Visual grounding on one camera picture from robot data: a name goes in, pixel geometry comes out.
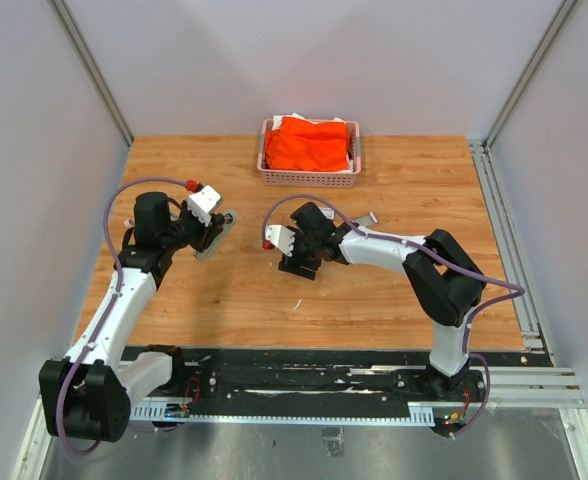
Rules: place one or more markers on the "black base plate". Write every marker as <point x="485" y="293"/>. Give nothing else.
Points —
<point x="291" y="375"/>

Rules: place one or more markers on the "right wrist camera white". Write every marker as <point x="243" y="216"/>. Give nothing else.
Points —
<point x="280" y="237"/>

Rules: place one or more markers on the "orange cloth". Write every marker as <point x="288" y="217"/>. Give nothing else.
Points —
<point x="301" y="146"/>

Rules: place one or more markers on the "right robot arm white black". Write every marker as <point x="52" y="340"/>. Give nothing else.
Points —
<point x="444" y="279"/>

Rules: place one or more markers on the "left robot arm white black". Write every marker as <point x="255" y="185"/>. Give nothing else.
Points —
<point x="87" y="394"/>

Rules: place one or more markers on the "white paper in basket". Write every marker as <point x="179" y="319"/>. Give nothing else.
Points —
<point x="277" y="120"/>

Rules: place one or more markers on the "pink plastic basket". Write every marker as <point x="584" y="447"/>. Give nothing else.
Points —
<point x="343" y="179"/>

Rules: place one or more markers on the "grey slotted cable duct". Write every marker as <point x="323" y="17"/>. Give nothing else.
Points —
<point x="371" y="411"/>

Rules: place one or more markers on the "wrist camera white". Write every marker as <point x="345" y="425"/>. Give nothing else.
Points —
<point x="280" y="237"/>
<point x="202" y="204"/>

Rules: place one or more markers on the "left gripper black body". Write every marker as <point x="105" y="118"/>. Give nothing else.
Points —
<point x="189" y="229"/>

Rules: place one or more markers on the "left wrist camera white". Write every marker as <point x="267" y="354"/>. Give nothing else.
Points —
<point x="202" y="204"/>

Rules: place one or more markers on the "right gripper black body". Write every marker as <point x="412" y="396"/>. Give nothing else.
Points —
<point x="304" y="248"/>

